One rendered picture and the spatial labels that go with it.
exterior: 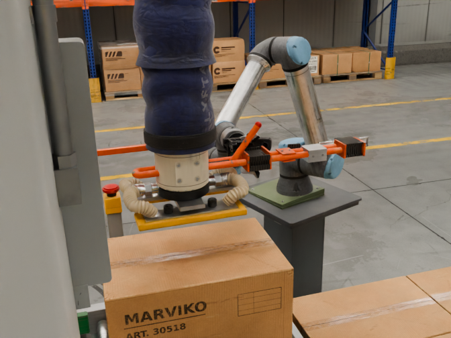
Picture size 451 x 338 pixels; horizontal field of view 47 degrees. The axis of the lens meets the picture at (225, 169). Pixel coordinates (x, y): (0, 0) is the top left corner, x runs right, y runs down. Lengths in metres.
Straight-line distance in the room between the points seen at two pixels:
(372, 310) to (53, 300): 1.86
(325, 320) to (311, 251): 0.73
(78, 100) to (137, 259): 1.23
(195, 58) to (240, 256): 0.69
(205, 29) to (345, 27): 9.86
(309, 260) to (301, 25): 8.37
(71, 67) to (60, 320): 0.26
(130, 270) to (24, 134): 1.32
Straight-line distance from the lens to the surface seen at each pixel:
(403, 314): 2.26
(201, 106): 1.51
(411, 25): 12.08
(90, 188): 0.62
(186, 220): 1.56
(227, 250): 1.80
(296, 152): 1.75
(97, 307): 2.21
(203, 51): 1.49
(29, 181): 0.45
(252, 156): 1.66
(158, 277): 1.67
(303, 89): 2.30
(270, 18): 10.59
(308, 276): 2.89
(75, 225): 0.64
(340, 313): 2.21
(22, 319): 0.51
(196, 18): 1.46
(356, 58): 10.01
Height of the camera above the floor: 1.83
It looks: 20 degrees down
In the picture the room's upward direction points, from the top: 2 degrees counter-clockwise
